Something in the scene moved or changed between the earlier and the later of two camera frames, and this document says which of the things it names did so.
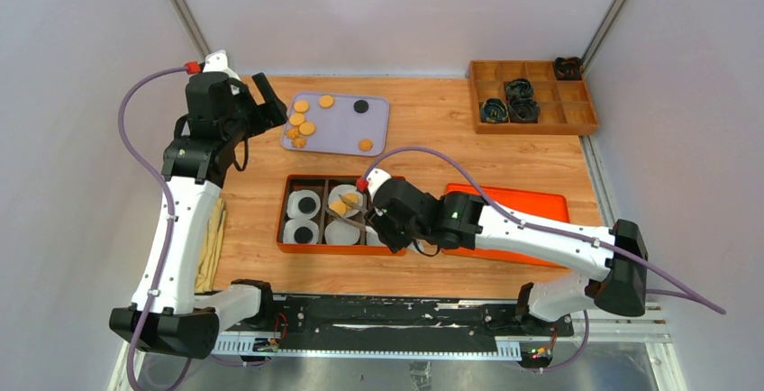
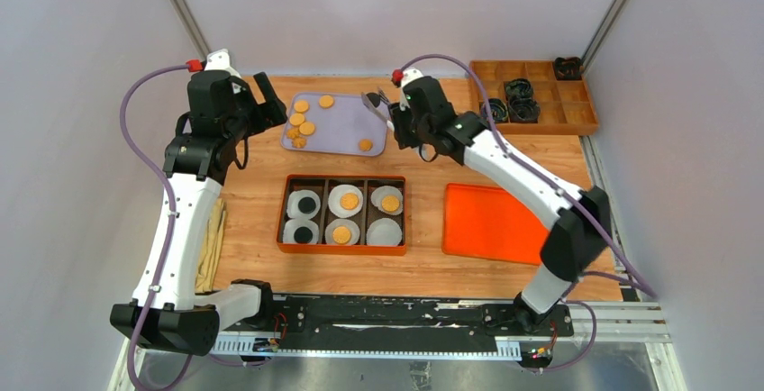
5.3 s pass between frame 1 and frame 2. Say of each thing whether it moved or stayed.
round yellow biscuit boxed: stayed
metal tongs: moved
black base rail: stayed
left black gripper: stayed
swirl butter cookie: stayed
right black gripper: moved
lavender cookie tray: stayed
